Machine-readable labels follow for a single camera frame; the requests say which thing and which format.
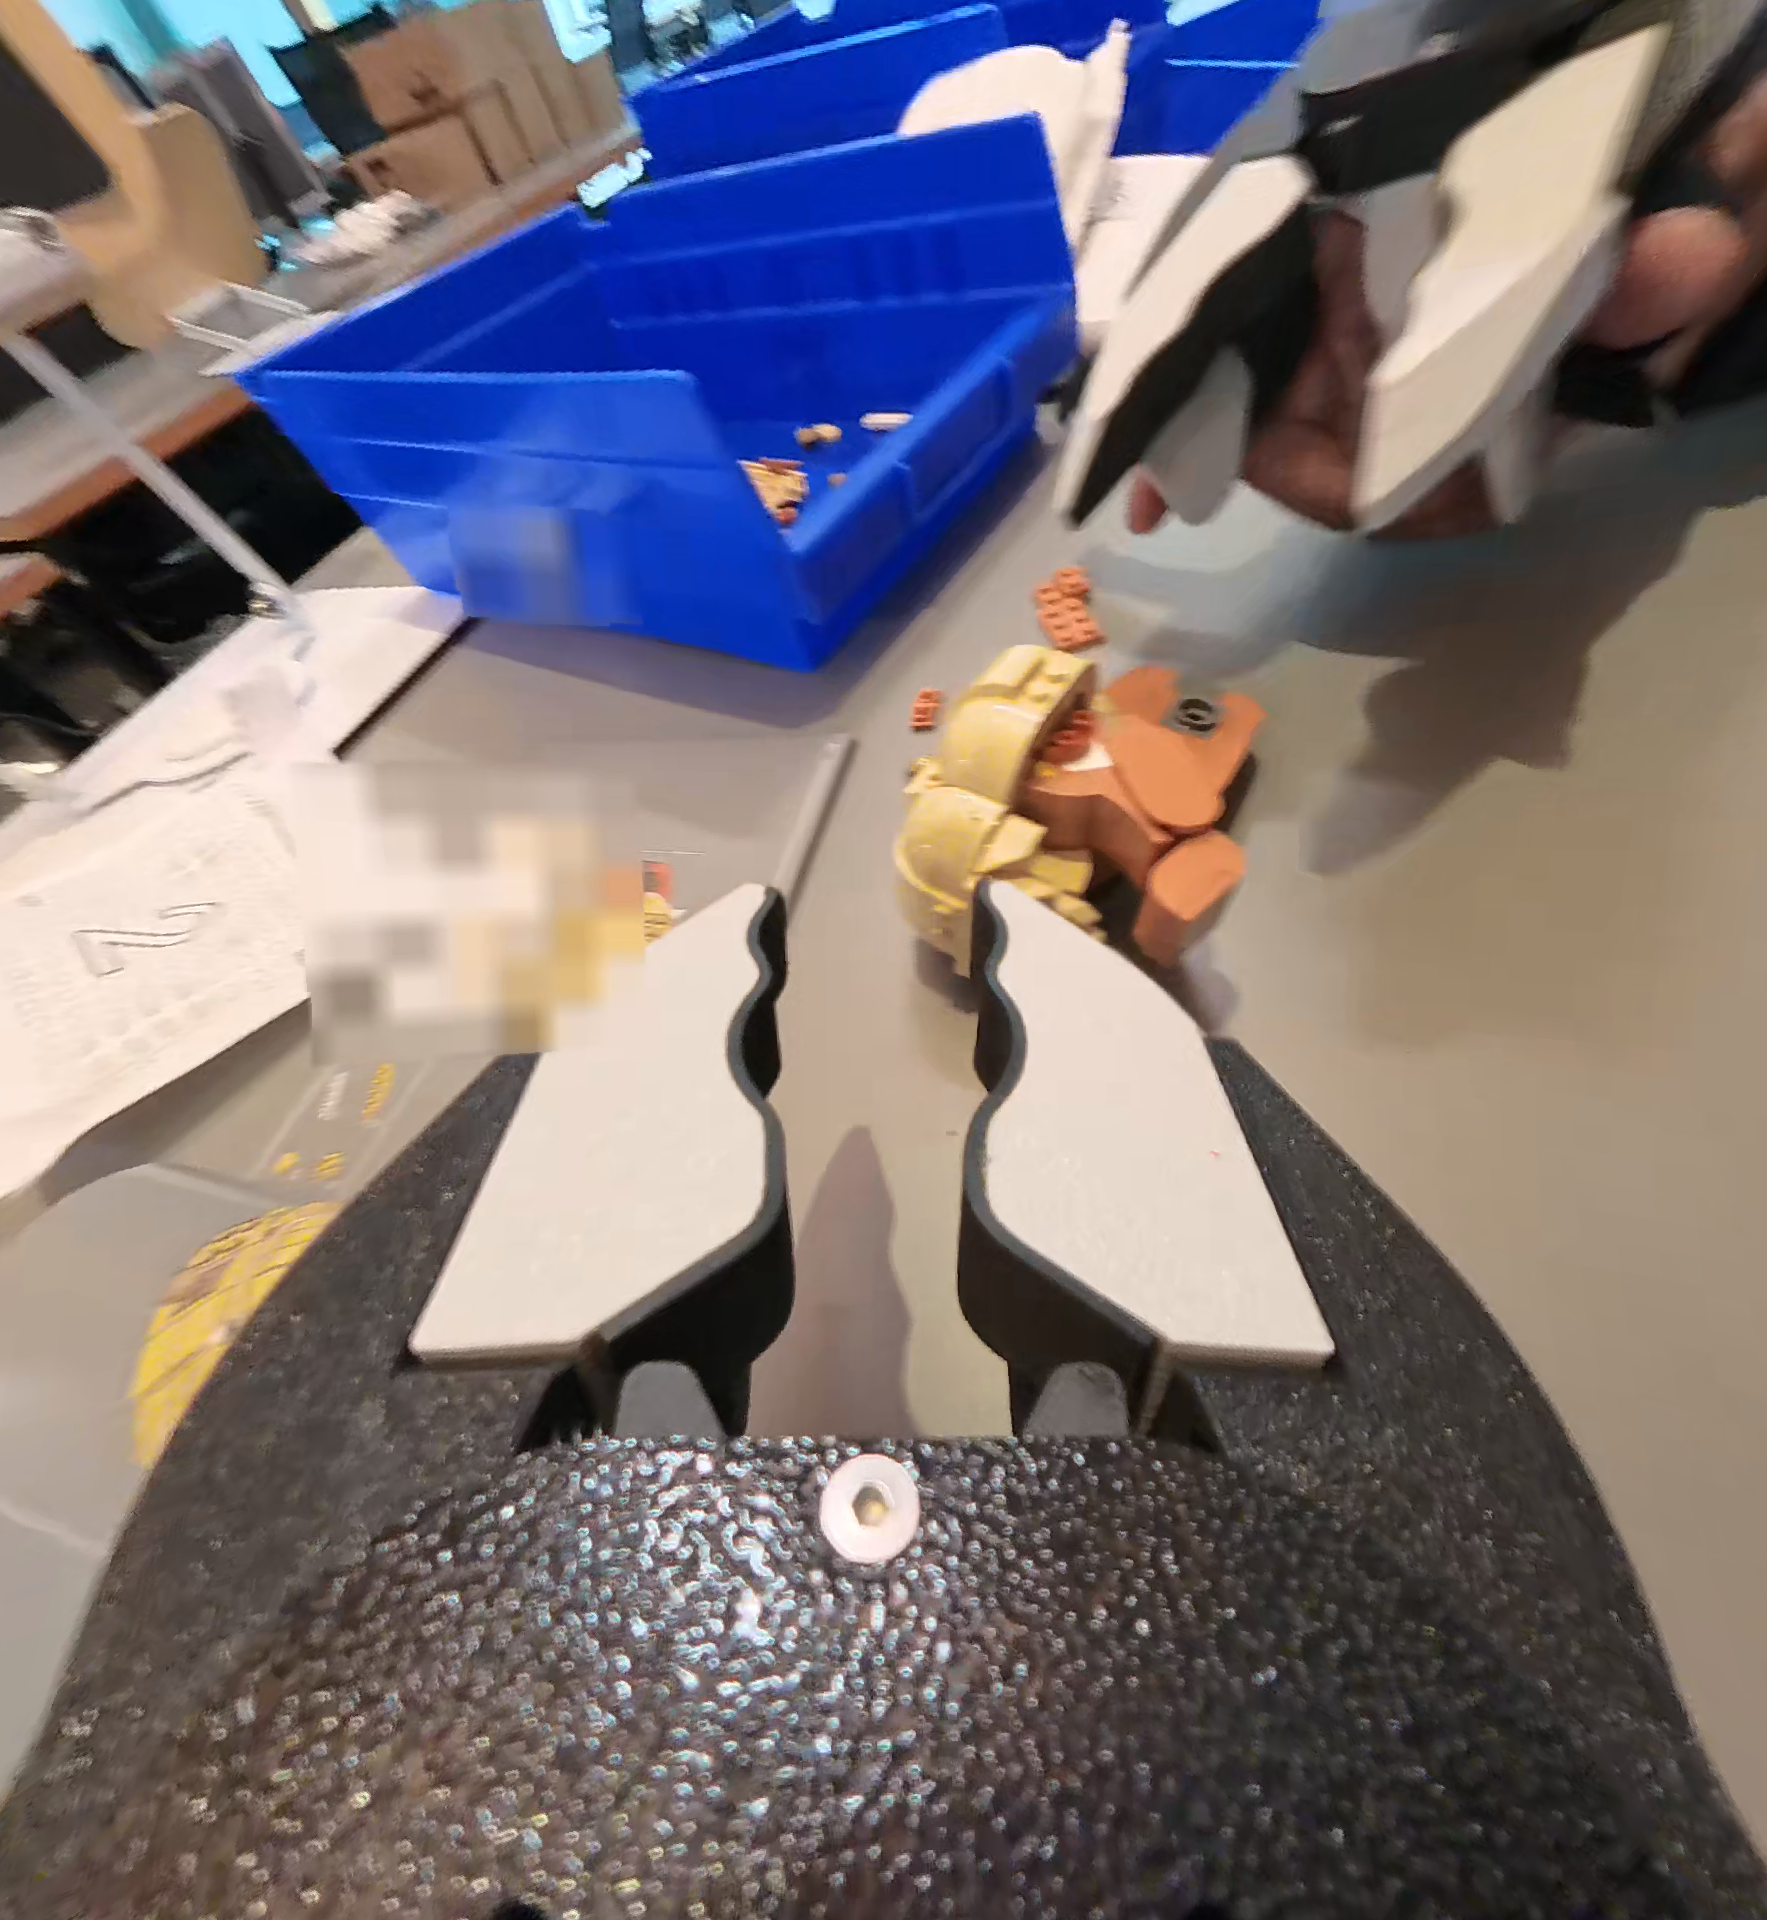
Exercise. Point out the tan wooden chair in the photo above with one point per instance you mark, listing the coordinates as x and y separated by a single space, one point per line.
194 225
8 94

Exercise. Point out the small orange brick plate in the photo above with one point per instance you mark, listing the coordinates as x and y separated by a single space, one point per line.
927 712

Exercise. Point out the grey instruction booklet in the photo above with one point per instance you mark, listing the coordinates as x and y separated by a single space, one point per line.
720 856

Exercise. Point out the grey desk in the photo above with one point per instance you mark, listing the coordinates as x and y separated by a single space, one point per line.
1498 978

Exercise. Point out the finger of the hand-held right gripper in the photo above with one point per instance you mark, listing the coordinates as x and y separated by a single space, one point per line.
1514 254
1176 294

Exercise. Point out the blue plastic bin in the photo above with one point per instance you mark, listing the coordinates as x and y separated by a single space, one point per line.
1210 62
671 375
820 80

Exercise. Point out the tan and brown brick model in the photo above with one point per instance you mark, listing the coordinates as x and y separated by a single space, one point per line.
1063 797

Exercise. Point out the large orange brick plate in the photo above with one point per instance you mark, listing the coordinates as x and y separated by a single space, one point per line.
1071 605

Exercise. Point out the pile of loose bricks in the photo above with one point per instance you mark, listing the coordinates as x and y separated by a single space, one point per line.
783 479

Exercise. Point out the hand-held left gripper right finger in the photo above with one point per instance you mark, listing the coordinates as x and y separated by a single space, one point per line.
1136 1187

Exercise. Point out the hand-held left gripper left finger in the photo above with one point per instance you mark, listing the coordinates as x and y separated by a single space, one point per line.
630 1173

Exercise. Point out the stack of cardboard boxes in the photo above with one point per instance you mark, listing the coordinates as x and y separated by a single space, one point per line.
473 94

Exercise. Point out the white numbered paper sheet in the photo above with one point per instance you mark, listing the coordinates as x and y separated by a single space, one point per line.
71 1023

